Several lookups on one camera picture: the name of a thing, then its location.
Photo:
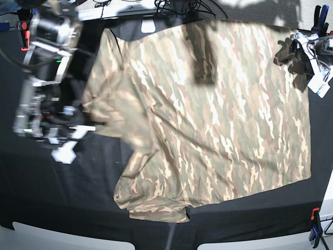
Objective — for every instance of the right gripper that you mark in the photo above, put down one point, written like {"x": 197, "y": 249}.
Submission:
{"x": 58, "y": 123}

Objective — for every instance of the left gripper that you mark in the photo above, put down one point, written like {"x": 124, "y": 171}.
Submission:
{"x": 300, "y": 63}

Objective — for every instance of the camouflage t-shirt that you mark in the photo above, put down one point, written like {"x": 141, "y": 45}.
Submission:
{"x": 208, "y": 112}

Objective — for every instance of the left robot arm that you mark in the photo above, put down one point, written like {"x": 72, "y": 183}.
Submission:
{"x": 311, "y": 55}

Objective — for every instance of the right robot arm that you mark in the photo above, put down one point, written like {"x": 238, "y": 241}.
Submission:
{"x": 55, "y": 30}

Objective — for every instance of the blue clamp top right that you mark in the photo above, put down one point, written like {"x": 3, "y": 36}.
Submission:
{"x": 320, "y": 26}

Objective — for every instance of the black table cloth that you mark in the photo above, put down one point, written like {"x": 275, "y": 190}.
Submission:
{"x": 78, "y": 198}

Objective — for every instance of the orange clamp top left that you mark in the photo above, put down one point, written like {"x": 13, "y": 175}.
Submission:
{"x": 25, "y": 35}

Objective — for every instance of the orange clamp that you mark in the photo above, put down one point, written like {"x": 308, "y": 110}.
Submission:
{"x": 316, "y": 229}
{"x": 25, "y": 35}

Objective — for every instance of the white tape patch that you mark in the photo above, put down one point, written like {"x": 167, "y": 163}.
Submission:
{"x": 148, "y": 26}

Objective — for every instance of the orange clamp bottom right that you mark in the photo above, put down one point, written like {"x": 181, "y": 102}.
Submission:
{"x": 316, "y": 229}

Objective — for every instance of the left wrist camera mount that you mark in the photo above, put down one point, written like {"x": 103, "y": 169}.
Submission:
{"x": 318, "y": 60}

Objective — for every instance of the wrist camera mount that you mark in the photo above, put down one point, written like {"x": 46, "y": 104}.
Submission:
{"x": 318, "y": 60}
{"x": 65, "y": 154}

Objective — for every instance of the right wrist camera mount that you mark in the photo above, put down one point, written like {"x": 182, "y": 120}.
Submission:
{"x": 65, "y": 154}

